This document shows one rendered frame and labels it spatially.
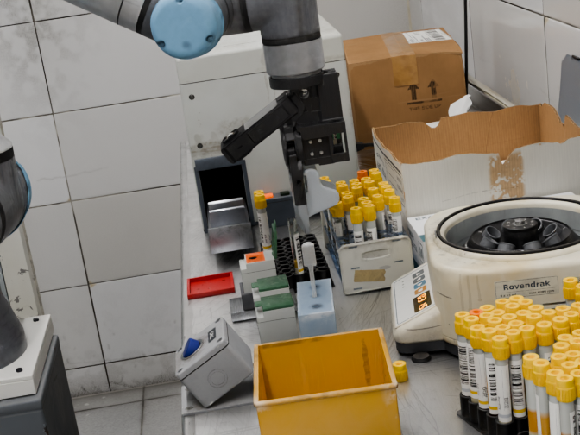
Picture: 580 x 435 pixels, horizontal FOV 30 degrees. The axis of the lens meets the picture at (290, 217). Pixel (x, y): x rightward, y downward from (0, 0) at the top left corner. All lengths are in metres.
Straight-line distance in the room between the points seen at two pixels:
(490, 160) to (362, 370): 0.51
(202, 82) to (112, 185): 1.44
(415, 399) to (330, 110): 0.40
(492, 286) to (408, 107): 1.02
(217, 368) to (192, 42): 0.36
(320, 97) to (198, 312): 0.35
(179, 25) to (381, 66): 1.01
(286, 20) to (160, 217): 1.91
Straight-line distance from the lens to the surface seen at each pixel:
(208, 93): 1.77
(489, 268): 1.21
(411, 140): 1.77
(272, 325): 1.31
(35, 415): 1.36
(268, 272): 1.43
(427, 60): 2.18
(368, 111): 2.19
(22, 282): 3.22
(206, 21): 1.20
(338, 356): 1.13
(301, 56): 1.35
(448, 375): 1.24
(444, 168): 1.54
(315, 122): 1.38
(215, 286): 1.58
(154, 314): 3.30
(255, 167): 1.80
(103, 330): 3.32
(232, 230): 1.65
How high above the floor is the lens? 1.43
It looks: 18 degrees down
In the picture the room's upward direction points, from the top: 8 degrees counter-clockwise
